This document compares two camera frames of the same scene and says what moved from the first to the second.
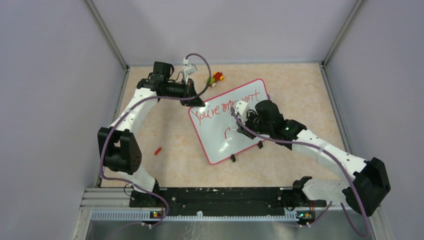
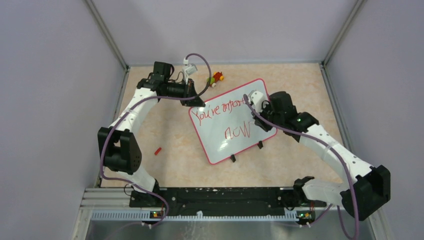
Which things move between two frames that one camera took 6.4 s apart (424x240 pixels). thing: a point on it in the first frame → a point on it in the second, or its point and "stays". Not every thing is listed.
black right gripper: (248, 132) → (260, 122)
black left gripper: (196, 102) stays
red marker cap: (157, 151) stays
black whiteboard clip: (233, 158) stays
